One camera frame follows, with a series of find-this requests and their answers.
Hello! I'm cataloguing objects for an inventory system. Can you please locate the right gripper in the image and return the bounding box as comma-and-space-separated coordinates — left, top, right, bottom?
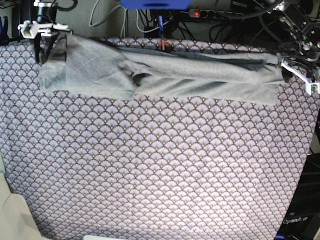
17, 21, 73, 63

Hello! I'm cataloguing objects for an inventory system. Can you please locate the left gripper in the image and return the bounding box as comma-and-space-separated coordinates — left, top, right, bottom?
280, 59, 318, 87

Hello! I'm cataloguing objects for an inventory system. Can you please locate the light grey T-shirt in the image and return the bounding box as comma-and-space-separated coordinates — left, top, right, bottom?
37, 35, 285, 105

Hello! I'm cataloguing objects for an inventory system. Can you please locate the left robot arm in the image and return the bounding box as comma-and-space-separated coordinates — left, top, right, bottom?
217, 0, 320, 92

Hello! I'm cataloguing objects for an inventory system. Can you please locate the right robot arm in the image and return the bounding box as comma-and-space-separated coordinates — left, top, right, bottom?
17, 0, 78, 64

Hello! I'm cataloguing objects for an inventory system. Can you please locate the blue clamp left edge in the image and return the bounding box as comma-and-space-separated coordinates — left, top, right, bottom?
0, 15, 24, 46

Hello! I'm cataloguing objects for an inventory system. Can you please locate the black power strip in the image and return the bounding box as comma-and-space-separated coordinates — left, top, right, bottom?
180, 9, 231, 21

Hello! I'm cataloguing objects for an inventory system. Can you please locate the blue orange centre clamp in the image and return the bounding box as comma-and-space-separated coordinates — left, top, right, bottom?
157, 15, 167, 52

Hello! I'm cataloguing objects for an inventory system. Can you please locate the patterned purple tablecloth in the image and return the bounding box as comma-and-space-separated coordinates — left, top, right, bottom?
0, 42, 320, 240

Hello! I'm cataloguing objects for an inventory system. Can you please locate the black OpenArm box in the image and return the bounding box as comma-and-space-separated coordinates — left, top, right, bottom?
274, 153, 320, 240

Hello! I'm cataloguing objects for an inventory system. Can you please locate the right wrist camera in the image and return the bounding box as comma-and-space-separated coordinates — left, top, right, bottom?
20, 23, 37, 39

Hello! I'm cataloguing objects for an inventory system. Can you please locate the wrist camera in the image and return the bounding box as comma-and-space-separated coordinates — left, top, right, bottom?
20, 23, 37, 39
305, 82, 320, 95

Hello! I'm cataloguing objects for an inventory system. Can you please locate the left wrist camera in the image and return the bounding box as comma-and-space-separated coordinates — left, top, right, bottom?
305, 82, 320, 95

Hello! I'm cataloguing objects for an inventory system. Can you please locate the grey cable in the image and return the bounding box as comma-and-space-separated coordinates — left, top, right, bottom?
88, 0, 131, 38

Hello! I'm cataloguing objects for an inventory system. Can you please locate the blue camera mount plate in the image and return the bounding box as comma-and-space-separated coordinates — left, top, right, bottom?
120, 0, 191, 10

